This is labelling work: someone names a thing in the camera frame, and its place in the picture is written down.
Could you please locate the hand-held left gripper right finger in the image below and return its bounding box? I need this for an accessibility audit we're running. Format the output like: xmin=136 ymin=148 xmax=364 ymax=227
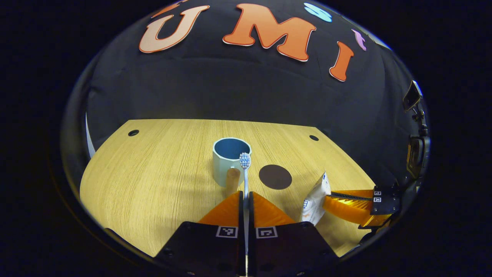
xmin=248 ymin=191 xmax=341 ymax=277

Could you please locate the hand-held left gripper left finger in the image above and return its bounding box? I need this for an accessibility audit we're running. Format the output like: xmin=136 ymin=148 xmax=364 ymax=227
xmin=154 ymin=190 xmax=246 ymax=277

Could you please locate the white toothpaste tube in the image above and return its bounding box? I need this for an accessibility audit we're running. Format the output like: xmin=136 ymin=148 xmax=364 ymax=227
xmin=299 ymin=170 xmax=332 ymax=227

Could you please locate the dark brown round coaster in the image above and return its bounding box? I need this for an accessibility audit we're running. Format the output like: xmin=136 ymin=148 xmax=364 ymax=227
xmin=258 ymin=164 xmax=293 ymax=190

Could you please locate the blue and white cup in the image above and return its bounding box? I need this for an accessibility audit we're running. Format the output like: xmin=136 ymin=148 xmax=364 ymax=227
xmin=212 ymin=137 xmax=253 ymax=197

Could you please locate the white toothbrush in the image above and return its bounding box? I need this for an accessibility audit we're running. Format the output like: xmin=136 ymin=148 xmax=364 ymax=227
xmin=239 ymin=152 xmax=252 ymax=256

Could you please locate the wooden desktop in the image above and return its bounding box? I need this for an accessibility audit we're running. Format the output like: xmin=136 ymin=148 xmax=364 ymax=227
xmin=80 ymin=118 xmax=385 ymax=257

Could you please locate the black backdrop cloth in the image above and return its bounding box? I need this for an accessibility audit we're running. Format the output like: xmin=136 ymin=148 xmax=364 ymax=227
xmin=83 ymin=0 xmax=417 ymax=181

